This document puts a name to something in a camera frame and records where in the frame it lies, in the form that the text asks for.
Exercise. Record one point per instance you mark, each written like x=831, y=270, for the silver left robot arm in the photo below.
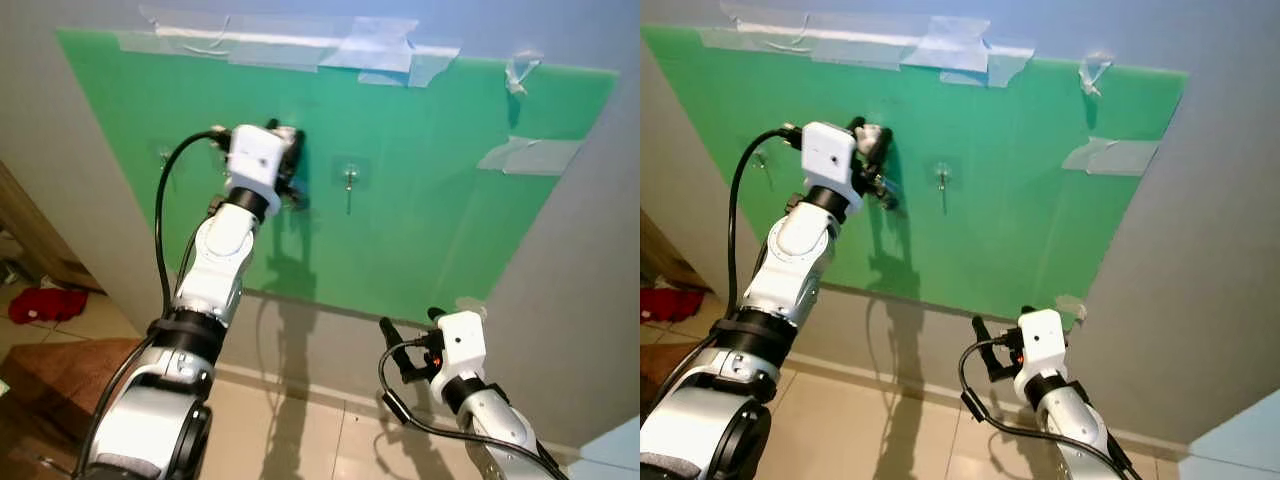
x=215, y=270
x=790, y=270

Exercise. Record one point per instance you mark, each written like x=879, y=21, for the clear adhesive metal hook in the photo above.
x=349, y=178
x=162, y=153
x=762, y=162
x=942, y=176

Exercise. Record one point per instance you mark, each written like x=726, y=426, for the small clear tape piece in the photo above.
x=470, y=305
x=1070, y=305

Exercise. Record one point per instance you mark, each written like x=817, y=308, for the green board with hooks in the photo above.
x=1000, y=230
x=430, y=220

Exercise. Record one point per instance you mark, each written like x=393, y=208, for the long clear tape strip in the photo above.
x=950, y=45
x=380, y=45

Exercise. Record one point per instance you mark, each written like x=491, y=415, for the wide clear tape patch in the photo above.
x=530, y=155
x=1110, y=157

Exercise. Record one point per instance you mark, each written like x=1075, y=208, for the wooden cabinet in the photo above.
x=655, y=255
x=40, y=240

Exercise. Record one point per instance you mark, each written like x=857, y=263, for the red cloth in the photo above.
x=670, y=303
x=45, y=303

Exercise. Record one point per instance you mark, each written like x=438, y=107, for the crumpled clear tape piece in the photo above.
x=1092, y=72
x=520, y=72

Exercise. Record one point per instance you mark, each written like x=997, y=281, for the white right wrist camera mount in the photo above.
x=462, y=345
x=1040, y=342

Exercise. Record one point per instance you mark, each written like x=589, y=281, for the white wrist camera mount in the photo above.
x=828, y=158
x=462, y=345
x=1040, y=342
x=252, y=160

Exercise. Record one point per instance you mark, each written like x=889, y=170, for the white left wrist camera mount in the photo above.
x=828, y=158
x=252, y=160

